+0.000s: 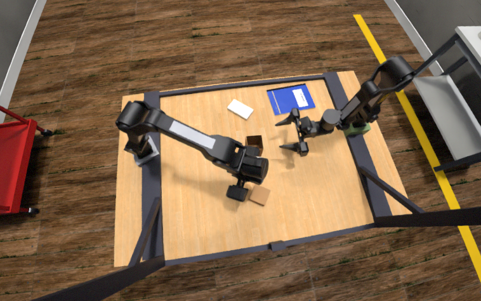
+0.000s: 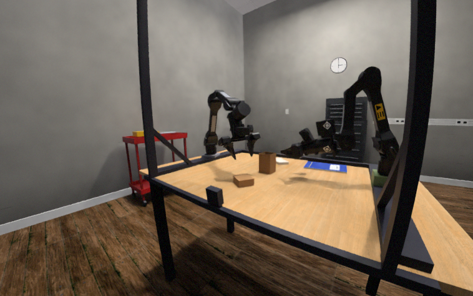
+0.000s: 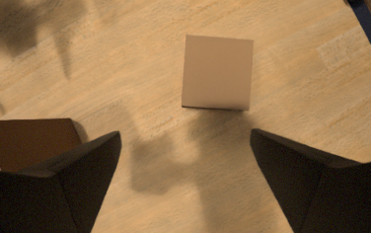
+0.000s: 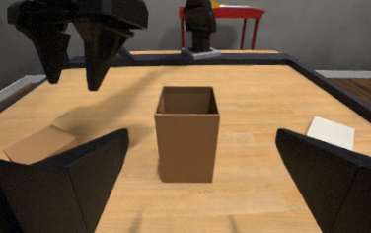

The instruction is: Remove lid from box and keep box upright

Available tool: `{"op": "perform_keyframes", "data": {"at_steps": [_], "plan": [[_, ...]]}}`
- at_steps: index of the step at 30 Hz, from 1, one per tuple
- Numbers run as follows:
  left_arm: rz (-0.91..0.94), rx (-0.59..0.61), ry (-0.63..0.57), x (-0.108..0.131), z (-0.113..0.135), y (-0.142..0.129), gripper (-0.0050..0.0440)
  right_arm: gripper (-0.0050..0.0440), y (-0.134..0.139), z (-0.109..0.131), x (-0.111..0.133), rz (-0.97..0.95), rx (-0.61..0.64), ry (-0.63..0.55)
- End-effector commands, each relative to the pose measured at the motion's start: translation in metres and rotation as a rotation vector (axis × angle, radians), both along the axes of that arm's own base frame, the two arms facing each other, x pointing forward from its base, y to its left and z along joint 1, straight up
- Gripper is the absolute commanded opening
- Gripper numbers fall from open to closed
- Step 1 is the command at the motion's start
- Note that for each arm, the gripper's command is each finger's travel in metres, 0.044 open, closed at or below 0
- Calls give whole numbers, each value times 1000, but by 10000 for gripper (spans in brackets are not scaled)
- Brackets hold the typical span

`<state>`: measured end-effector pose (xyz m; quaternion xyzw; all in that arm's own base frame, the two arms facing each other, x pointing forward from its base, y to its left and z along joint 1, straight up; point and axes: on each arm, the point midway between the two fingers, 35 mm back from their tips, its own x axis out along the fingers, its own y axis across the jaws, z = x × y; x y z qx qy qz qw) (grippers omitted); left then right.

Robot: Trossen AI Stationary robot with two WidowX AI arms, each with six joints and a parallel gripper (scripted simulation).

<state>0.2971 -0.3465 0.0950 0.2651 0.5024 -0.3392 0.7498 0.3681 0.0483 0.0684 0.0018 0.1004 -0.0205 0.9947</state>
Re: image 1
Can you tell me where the blue notebook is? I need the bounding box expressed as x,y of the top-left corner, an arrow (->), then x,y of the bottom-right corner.
266,83 -> 316,116

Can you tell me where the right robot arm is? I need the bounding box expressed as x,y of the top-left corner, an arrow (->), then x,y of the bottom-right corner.
300,56 -> 416,137

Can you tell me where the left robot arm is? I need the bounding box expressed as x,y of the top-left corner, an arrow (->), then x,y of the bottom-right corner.
115,100 -> 269,185

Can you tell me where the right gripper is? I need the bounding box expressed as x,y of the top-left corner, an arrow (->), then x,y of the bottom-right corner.
275,108 -> 320,157

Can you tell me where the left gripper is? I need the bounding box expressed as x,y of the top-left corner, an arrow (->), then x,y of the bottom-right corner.
226,145 -> 260,202

